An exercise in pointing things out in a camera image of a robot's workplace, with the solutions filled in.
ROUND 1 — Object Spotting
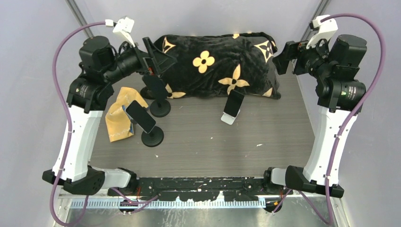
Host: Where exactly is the white-edged smartphone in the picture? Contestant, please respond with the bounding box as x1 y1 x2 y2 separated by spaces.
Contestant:
125 100 156 133

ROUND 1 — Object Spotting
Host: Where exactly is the small black smartphone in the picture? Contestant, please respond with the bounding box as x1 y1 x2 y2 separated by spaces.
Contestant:
223 90 244 117

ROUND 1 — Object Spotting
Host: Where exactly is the white folding phone stand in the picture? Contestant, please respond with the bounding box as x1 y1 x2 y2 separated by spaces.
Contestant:
220 109 241 125

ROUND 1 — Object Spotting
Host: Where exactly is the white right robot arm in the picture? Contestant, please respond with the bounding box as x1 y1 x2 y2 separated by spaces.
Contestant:
264 35 367 198

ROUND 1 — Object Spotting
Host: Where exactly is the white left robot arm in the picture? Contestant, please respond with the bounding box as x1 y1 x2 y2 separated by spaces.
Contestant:
42 36 177 196

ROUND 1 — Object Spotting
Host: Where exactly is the black flower-pattern pillow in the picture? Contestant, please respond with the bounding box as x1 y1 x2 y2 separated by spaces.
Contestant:
155 32 281 99

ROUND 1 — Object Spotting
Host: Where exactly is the yellow cloth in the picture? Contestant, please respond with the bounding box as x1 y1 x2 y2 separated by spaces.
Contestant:
105 87 148 142

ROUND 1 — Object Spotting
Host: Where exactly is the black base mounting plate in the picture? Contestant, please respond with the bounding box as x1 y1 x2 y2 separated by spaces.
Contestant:
107 176 288 202

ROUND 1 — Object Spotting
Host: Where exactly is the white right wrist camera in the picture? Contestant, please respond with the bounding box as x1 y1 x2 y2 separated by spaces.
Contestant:
306 15 338 49

